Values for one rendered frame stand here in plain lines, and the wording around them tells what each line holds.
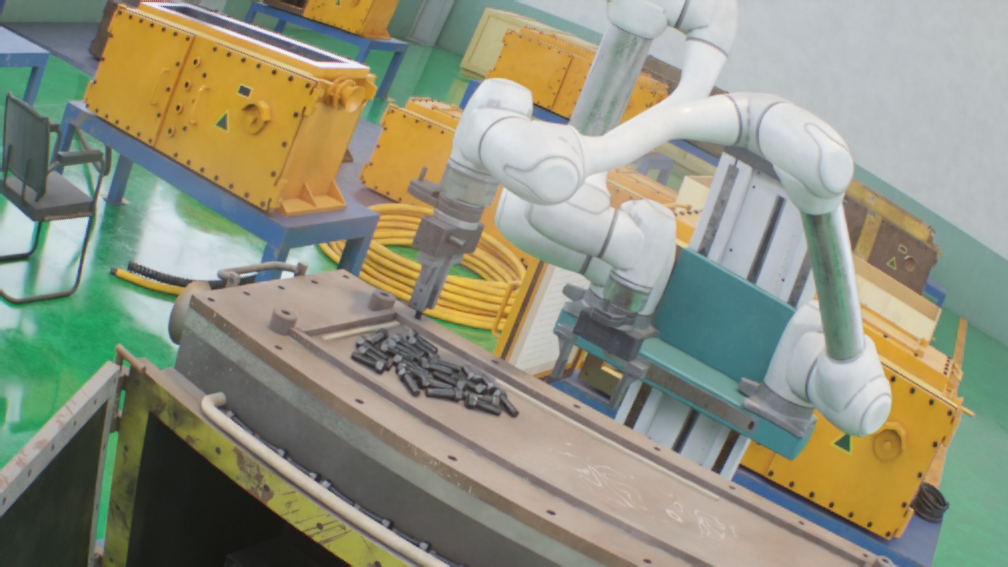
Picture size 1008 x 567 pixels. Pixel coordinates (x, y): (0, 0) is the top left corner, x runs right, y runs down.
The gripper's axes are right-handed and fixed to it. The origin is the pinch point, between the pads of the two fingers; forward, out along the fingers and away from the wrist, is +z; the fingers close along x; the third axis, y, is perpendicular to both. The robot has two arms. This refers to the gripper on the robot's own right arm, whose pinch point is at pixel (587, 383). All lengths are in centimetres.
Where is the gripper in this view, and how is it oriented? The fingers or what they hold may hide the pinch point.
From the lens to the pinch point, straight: 252.8
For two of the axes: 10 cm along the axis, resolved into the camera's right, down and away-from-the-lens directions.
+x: -8.2, -4.4, 3.6
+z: -3.6, 8.9, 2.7
